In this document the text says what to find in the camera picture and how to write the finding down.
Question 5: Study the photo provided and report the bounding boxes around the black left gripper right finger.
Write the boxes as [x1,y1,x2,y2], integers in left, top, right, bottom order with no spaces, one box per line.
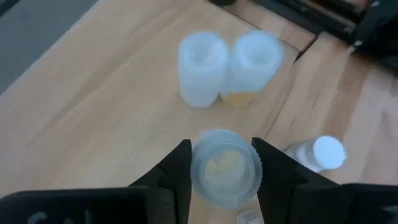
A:
[251,137,398,224]

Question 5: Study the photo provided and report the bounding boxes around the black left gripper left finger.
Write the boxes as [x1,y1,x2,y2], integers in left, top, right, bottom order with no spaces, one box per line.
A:
[0,139,193,224]

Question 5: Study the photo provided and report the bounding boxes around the black aluminium rig frame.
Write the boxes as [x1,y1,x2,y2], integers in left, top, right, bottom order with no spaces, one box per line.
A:
[208,0,368,43]

